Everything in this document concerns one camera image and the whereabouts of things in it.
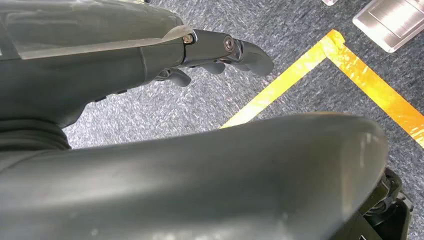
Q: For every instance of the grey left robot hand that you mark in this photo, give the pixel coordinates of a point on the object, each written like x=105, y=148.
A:
x=82, y=76

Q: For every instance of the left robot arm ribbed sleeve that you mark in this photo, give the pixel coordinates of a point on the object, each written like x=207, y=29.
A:
x=30, y=137

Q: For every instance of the yellow floor tape strip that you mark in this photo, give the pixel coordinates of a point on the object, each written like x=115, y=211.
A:
x=281, y=82
x=381, y=89

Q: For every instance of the silver floor socket box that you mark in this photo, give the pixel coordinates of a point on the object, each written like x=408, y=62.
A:
x=329, y=2

